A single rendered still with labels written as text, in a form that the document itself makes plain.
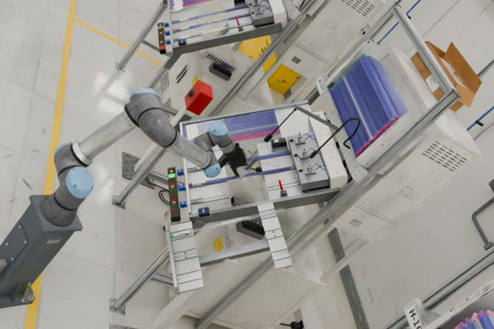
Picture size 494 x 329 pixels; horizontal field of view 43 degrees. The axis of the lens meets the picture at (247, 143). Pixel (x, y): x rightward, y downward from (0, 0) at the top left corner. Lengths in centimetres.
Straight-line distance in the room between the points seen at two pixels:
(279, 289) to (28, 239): 138
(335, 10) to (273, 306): 186
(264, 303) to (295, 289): 20
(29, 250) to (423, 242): 270
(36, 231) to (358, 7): 243
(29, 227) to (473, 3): 372
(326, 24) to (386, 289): 189
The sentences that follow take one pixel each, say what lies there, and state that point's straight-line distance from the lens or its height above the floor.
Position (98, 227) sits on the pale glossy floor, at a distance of 363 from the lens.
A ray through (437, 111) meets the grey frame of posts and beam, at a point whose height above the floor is 180.
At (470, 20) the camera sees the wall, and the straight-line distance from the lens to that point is 511.
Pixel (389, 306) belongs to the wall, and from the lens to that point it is 453.
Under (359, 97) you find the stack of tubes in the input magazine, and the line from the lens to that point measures 300.
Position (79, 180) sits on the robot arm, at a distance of 258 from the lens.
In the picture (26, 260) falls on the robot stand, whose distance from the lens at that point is 284.
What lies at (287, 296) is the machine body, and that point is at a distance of 351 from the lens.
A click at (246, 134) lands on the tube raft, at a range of 325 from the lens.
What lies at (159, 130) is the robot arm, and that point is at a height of 113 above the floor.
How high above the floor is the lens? 242
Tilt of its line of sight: 27 degrees down
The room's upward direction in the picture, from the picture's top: 43 degrees clockwise
